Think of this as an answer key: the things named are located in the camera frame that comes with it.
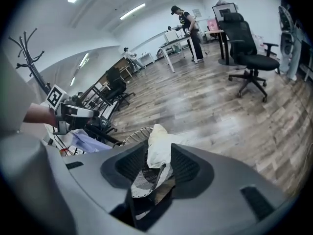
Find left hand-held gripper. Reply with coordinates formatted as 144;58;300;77
45;84;100;135

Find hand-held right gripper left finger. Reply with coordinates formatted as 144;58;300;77
61;141;147;235

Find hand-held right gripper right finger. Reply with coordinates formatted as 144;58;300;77
141;142;287;235

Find lavender clothes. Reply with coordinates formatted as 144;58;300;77
70;129;112;154

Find cream clothes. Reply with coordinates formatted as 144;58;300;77
146;123;192;169

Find black coat rack stand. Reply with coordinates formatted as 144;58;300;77
8;27;52;95

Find person's left forearm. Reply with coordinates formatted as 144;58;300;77
23;103;57;126

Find black office chair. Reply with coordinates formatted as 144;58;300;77
105;66;136;110
217;12;281;103

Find white mesh laundry basket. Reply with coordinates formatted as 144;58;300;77
114;127;177;218

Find white table with dark top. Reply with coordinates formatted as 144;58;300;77
160;34;197;73

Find white box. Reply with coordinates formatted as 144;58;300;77
164;30;180;43

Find round table with black base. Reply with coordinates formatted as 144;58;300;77
204;29;238;66

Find pink box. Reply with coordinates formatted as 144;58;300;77
207;18;219;32

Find black framed board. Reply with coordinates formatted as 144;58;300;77
211;2;239;25

